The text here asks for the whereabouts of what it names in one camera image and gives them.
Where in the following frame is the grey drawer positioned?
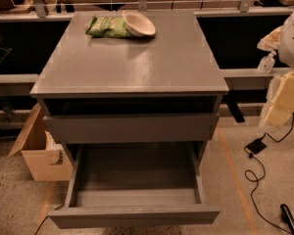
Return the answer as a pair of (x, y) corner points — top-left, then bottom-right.
(49, 142), (220, 229)
(43, 113), (219, 144)

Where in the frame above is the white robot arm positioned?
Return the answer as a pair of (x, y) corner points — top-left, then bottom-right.
(257, 12), (294, 127)

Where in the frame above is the grey drawer cabinet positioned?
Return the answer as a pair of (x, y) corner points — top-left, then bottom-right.
(31, 12), (228, 163)

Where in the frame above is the grey top drawer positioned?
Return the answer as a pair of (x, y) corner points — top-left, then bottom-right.
(43, 113), (219, 144)

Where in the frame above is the clear sanitizer pump bottle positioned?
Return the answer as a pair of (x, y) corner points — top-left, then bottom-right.
(257, 51), (276, 74)

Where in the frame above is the black power adapter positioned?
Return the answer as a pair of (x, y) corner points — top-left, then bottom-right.
(247, 139), (267, 155)

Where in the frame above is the black tool on floor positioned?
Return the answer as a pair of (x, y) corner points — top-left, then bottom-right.
(280, 204), (294, 235)

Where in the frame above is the white bowl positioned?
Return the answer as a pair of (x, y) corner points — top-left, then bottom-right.
(122, 11), (156, 37)

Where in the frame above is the green snack bag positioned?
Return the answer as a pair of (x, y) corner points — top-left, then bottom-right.
(85, 17), (133, 39)

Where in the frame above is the cardboard box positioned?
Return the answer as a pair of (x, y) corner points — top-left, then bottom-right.
(8, 104), (73, 181)

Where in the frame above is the black floor cable left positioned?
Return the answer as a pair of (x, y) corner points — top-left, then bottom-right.
(33, 203), (65, 235)

